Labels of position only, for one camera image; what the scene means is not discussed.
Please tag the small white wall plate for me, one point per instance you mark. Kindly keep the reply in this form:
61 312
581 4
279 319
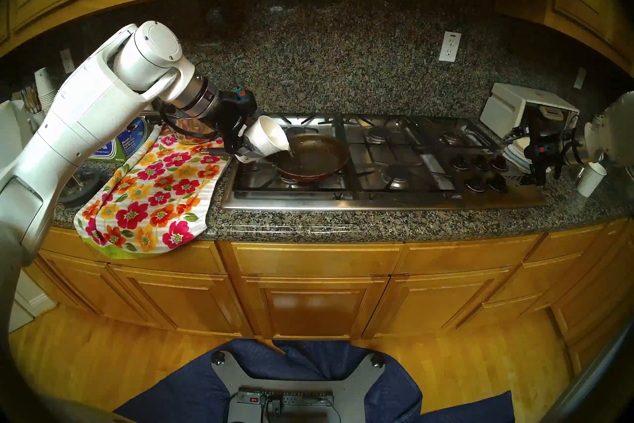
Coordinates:
579 78

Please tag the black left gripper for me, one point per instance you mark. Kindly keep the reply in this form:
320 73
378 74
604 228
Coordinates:
230 114

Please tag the dark nonstick frying pan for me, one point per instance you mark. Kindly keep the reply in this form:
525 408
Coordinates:
317 159

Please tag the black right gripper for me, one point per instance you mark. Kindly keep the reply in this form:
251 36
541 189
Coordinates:
550 149

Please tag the stack of white paper cups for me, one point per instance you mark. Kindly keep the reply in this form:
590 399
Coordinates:
44 85

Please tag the wooden cabinet door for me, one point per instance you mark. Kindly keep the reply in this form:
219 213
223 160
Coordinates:
431 300
183 303
312 308

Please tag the wooden utensil bundle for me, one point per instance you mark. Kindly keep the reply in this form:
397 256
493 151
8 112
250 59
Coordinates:
30 100

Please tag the white duplex wall outlet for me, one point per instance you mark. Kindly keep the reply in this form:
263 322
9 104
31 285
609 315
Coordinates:
449 46

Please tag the dark blue moving blanket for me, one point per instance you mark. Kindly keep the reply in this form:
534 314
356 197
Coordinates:
173 397

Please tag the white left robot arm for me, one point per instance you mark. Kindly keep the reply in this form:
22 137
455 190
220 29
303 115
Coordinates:
89 114

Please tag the narrow black cast iron grate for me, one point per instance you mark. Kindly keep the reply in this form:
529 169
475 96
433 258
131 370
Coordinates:
478 142

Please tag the wooden drawer front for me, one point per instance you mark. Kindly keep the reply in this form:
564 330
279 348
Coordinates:
317 259
465 253
205 258

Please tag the black stove knob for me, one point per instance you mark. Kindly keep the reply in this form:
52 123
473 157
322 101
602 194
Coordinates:
476 184
459 162
498 163
479 163
498 184

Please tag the white toaster oven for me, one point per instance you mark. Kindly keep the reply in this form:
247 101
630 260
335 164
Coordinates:
505 110

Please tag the white paper towel roll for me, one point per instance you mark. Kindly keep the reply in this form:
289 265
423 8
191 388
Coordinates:
10 134

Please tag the stainless steel saucepan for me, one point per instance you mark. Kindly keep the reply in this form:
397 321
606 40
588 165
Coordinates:
183 127

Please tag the stainless steel gas cooktop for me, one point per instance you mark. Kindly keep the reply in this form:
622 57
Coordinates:
322 201

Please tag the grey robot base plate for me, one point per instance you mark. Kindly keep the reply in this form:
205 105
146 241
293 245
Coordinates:
351 392

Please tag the grey power strip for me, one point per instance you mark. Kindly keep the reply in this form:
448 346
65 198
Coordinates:
302 398

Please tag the white utensil holder cup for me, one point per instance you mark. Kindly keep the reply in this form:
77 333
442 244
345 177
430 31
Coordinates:
37 119

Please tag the stacked white plates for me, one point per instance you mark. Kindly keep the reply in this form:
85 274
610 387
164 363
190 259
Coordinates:
515 154

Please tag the blue foodservice foil box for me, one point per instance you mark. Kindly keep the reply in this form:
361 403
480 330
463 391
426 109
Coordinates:
124 144

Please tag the white wall switch plate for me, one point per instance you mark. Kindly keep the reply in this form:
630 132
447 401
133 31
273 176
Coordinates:
67 61

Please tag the floral kitchen towel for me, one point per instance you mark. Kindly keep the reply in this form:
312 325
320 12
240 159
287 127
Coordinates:
148 214

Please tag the white paper cup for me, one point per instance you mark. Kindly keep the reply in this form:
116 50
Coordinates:
267 139
591 179

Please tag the wooden lower cabinet run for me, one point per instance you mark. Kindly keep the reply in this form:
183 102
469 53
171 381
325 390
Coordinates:
569 278

